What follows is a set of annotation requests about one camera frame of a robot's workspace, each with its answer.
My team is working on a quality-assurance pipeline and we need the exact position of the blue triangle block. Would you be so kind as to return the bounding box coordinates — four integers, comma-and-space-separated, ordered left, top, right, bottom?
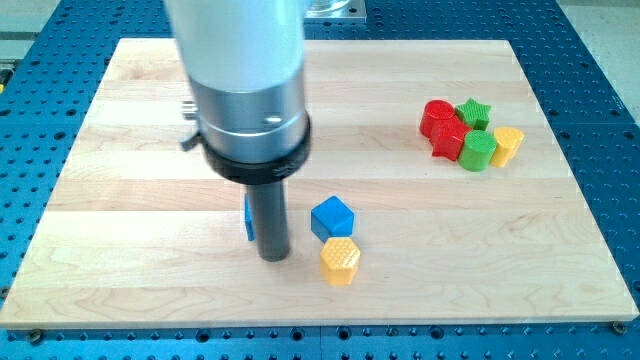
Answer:
244, 194, 255, 242

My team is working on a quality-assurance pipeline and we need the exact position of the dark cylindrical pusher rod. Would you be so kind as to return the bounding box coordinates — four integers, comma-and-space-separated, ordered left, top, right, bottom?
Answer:
247, 181, 290, 261

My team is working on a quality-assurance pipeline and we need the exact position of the red star block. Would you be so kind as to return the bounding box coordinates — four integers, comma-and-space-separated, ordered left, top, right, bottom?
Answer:
429, 116, 472, 161

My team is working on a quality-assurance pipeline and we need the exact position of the green star block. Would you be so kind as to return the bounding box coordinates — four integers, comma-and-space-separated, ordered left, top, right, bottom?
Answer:
454, 98, 491, 130

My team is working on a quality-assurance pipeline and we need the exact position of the yellow hexagon block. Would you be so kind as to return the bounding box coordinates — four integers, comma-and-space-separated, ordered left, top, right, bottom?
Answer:
320, 237, 361, 286

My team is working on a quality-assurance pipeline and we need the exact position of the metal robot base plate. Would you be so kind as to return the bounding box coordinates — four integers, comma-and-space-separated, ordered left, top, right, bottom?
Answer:
305, 0, 367, 21

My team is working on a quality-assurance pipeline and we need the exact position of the red cylinder block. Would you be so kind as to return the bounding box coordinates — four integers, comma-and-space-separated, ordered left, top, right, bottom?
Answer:
419, 99, 455, 138

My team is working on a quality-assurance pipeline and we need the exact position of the green cylinder block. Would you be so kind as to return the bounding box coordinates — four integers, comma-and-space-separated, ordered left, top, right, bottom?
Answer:
458, 130, 497, 172

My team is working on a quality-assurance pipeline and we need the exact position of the blue cube block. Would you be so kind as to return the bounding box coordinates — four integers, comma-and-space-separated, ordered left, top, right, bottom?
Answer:
311, 196, 355, 243

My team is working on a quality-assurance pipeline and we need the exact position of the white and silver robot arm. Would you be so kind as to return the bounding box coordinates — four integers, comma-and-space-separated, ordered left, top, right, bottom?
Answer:
165, 0, 311, 262

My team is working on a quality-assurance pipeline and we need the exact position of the yellow pentagon block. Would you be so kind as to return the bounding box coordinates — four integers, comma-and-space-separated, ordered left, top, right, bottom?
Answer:
490, 127, 525, 168

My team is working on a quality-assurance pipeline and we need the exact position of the black collar ring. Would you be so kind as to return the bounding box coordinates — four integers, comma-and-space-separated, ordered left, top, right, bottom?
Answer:
199, 113, 311, 185

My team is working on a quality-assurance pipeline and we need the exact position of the blue perforated table plate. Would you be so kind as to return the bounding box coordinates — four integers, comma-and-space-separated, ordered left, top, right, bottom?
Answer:
1, 1, 639, 359

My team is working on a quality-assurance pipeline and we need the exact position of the light wooden board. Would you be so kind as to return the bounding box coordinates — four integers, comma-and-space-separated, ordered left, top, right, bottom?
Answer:
1, 39, 638, 329

